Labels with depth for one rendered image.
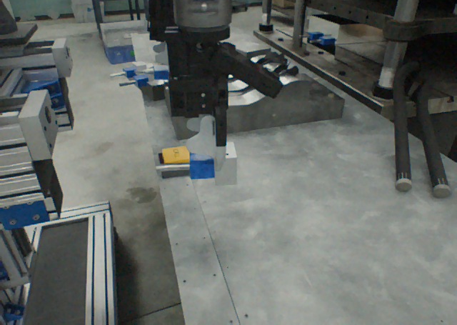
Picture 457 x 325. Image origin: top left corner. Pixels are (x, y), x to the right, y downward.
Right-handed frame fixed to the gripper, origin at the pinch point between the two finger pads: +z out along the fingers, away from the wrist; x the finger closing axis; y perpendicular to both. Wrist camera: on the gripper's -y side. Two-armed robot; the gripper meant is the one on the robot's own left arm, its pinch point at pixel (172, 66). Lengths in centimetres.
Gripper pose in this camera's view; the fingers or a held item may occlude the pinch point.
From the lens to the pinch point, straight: 102.7
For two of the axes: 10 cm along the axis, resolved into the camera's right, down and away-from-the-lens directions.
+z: -1.7, 7.9, 5.9
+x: 2.7, 6.2, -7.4
